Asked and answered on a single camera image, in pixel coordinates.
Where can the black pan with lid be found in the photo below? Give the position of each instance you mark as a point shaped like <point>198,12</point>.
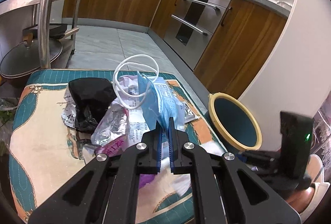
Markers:
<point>21,60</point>

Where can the silver blister pack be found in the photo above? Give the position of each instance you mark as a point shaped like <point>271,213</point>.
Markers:
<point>185,113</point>

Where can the silver foil purple wrapper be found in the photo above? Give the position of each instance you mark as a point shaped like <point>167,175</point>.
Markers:
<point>113,125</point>

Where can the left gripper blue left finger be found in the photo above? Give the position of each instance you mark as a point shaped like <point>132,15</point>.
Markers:
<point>158,146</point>

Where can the stainless steel shelf rack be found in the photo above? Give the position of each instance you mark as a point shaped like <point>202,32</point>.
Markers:
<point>43,25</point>

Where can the blue surgical face mask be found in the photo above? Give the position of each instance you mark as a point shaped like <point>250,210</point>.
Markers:
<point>159,103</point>

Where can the black baking tray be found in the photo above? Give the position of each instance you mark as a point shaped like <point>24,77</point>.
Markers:
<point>56,31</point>

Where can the printed silver wrapper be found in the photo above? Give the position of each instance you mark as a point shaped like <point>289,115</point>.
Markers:
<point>69,112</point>

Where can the black plastic bag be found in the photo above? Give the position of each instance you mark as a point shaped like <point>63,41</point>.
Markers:
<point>92,97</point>

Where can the wooden kitchen cabinets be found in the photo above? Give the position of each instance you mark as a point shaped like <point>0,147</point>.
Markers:
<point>224,43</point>

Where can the large white purple snack bag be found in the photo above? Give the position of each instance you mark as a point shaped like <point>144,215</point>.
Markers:
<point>126,88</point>

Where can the teal trash bin yellow rim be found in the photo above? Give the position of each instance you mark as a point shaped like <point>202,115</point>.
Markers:
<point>233,123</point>

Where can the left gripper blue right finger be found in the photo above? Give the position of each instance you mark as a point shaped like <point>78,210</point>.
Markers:
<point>171,132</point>

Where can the teal beige patterned mat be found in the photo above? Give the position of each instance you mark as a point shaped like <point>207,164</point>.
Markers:
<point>43,153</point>

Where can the stainless steel oven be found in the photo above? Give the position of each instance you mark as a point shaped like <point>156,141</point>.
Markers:
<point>192,24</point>

